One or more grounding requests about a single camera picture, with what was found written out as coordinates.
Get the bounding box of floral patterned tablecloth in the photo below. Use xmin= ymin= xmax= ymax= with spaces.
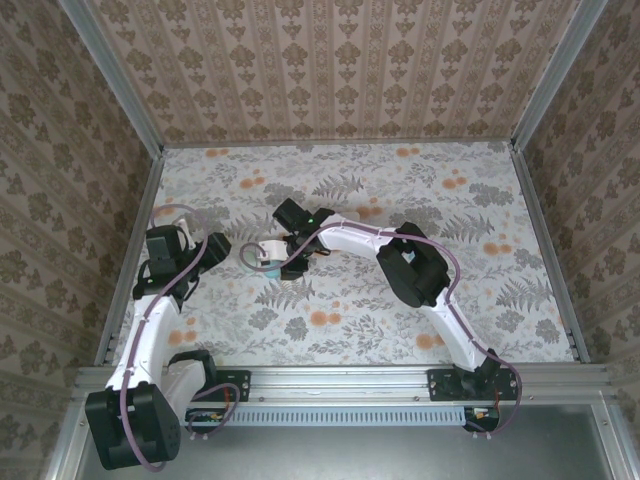
xmin=127 ymin=142 xmax=576 ymax=369

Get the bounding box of black controller board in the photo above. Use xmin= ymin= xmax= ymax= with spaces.
xmin=462 ymin=405 xmax=502 ymax=434
xmin=183 ymin=407 xmax=235 ymax=435

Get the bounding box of grey metal panel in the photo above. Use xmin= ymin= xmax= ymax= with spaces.
xmin=74 ymin=405 xmax=619 ymax=480

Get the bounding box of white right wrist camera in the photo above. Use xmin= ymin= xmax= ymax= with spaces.
xmin=258 ymin=239 xmax=287 ymax=262

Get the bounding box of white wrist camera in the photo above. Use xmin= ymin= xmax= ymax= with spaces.
xmin=258 ymin=239 xmax=287 ymax=262
xmin=172 ymin=217 xmax=195 ymax=250

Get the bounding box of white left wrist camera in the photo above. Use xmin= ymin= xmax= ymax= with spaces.
xmin=172 ymin=217 xmax=195 ymax=250

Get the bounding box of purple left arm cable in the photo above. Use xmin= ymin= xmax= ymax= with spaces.
xmin=119 ymin=203 xmax=241 ymax=474

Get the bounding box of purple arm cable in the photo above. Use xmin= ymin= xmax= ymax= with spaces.
xmin=119 ymin=203 xmax=241 ymax=474
xmin=239 ymin=222 xmax=524 ymax=439

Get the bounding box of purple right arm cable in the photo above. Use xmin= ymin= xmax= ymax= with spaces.
xmin=239 ymin=222 xmax=524 ymax=439

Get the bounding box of aluminium side rail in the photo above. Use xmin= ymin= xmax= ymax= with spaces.
xmin=94 ymin=147 xmax=166 ymax=369
xmin=510 ymin=142 xmax=591 ymax=366

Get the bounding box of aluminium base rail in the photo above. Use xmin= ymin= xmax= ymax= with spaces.
xmin=74 ymin=364 xmax=614 ymax=407

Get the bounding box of slotted grey cable duct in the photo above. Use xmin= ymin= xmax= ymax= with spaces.
xmin=182 ymin=405 xmax=471 ymax=427

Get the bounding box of aluminium corner post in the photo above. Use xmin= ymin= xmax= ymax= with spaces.
xmin=510 ymin=0 xmax=610 ymax=149
xmin=57 ymin=0 xmax=167 ymax=157

